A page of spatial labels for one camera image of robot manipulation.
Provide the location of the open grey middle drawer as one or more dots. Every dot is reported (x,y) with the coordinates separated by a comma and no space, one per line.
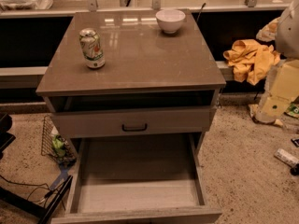
(145,179)

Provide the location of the grey top drawer with handle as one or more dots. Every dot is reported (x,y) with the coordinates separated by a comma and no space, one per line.
(134,121)

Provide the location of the white ceramic bowl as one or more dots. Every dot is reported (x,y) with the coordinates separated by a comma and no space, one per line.
(170,20)

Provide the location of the wire mesh basket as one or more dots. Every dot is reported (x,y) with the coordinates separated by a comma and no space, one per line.
(48,132)

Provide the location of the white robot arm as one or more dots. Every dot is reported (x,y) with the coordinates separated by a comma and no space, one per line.
(282,82)

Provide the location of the black metal stand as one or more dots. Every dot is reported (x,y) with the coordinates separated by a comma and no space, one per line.
(42,210)

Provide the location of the green snack packet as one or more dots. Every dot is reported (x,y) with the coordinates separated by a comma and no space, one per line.
(293,111)

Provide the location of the white wrapped bar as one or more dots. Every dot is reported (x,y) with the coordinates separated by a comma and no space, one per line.
(286,157)

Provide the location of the black object left edge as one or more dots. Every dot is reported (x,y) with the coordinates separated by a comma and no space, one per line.
(6,138)

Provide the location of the green snack bag in basket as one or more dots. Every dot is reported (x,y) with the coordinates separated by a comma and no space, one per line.
(58,145)

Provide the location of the yellow crumpled cloth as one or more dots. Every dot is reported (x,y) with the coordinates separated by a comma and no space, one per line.
(250,60)

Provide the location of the grey drawer cabinet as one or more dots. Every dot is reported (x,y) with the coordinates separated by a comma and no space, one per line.
(144,69)

